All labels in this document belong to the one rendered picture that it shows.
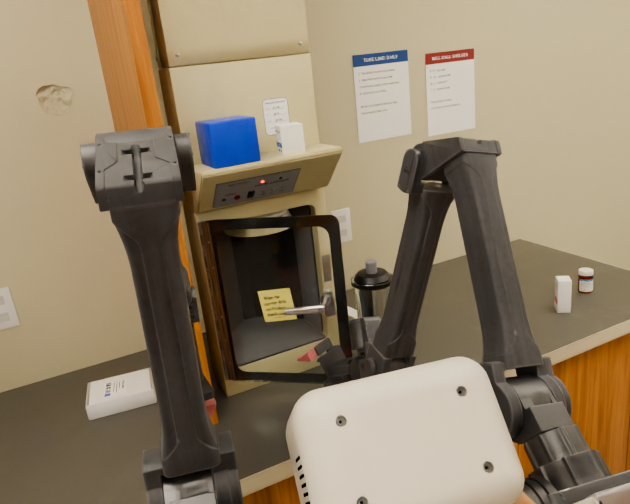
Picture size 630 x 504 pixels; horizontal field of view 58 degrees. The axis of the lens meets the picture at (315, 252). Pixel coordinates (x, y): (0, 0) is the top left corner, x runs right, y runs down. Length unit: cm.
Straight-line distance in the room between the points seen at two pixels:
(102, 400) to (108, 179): 101
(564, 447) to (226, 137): 80
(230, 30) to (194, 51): 9
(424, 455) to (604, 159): 229
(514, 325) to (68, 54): 128
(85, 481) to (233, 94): 85
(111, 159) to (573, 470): 60
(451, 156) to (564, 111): 170
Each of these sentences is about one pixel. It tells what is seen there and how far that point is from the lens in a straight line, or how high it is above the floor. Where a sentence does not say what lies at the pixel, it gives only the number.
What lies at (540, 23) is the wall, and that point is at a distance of 241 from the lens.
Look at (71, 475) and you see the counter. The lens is 136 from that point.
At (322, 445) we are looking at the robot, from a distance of 55.
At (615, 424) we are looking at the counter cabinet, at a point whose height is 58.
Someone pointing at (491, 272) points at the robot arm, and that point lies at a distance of 80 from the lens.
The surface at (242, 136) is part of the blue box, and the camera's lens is 117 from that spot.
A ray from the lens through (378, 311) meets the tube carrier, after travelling 142.
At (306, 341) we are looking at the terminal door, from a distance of 130.
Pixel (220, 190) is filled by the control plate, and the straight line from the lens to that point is 120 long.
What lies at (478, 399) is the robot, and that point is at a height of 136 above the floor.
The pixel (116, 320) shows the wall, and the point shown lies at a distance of 177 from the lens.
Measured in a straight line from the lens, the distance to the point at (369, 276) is 141.
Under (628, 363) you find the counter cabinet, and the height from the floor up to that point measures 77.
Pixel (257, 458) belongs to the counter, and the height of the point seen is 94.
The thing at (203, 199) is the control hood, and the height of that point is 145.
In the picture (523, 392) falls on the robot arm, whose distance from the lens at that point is 78.
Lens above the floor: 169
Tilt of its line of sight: 18 degrees down
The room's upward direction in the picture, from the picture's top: 6 degrees counter-clockwise
